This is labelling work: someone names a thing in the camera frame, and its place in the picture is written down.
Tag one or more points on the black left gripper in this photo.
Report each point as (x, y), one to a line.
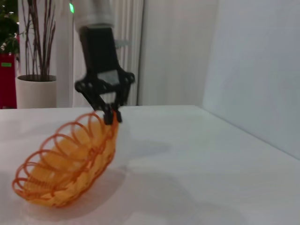
(100, 54)

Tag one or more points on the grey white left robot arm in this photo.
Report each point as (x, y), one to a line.
(96, 11)

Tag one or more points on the white ribbed radiator panel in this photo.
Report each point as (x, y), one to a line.
(131, 30)

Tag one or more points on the white round plant pot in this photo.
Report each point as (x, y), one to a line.
(35, 93)

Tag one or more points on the bare brown twig plant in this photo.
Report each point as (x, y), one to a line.
(37, 47)

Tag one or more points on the red box with green label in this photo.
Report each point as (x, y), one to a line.
(8, 86)

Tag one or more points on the green leafy plant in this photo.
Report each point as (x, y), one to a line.
(9, 30)

